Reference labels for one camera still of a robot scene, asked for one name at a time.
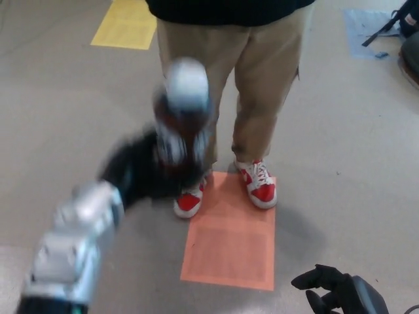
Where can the person's right red white sneaker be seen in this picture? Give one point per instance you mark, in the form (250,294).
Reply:
(189,202)

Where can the brown protein shake bottle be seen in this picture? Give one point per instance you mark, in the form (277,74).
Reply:
(186,85)

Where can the robot left black hand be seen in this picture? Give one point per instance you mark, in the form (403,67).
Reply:
(137,173)

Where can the blue paper sheet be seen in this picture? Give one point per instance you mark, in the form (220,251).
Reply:
(360,32)

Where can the khaki cargo trousers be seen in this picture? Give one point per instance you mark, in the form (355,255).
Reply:
(262,81)

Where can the black shirt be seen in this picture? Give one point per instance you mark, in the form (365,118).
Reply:
(229,11)

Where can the person's red white sneaker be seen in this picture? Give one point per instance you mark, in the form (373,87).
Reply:
(263,193)
(189,202)

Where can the small blue tape scrap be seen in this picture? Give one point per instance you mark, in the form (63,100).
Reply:
(381,55)

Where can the dark padded chair seat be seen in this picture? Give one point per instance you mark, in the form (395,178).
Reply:
(411,59)

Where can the orange paper sheet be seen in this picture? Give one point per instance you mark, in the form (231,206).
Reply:
(229,252)

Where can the yellow paper sheet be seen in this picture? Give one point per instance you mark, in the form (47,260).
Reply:
(126,29)

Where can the robot right black hand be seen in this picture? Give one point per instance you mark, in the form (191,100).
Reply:
(353,294)

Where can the person's left red white sneaker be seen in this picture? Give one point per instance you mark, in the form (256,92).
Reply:
(263,193)

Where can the black backpack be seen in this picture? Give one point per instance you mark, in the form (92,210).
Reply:
(409,19)

